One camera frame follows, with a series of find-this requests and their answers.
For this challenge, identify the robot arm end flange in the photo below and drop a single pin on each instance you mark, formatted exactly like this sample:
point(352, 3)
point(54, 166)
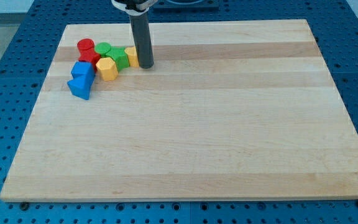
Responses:
point(133, 7)

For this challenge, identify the blue triangle block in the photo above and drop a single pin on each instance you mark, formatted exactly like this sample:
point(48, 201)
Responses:
point(81, 86)

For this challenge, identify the blue cube block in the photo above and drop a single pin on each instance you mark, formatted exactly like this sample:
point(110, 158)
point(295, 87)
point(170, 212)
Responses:
point(83, 68)

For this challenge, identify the light wooden board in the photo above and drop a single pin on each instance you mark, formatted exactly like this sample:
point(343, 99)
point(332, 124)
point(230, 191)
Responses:
point(239, 110)

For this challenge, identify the yellow block behind rod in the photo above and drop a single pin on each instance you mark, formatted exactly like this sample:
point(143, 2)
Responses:
point(132, 56)

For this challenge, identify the yellow hexagon block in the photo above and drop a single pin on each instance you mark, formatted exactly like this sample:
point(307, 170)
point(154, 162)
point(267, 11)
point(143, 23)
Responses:
point(107, 69)

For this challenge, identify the green star block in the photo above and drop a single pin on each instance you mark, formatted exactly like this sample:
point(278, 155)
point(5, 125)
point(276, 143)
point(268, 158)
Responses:
point(119, 56)

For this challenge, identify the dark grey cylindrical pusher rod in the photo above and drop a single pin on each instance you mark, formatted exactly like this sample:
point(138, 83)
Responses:
point(142, 40)

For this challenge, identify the green cylinder block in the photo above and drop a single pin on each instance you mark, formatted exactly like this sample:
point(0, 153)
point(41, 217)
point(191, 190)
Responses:
point(102, 48)

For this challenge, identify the red star block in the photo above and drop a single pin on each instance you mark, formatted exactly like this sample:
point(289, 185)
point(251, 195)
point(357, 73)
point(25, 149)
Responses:
point(90, 56)

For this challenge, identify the red cylinder block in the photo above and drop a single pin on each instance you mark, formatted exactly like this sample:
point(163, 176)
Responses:
point(85, 44)

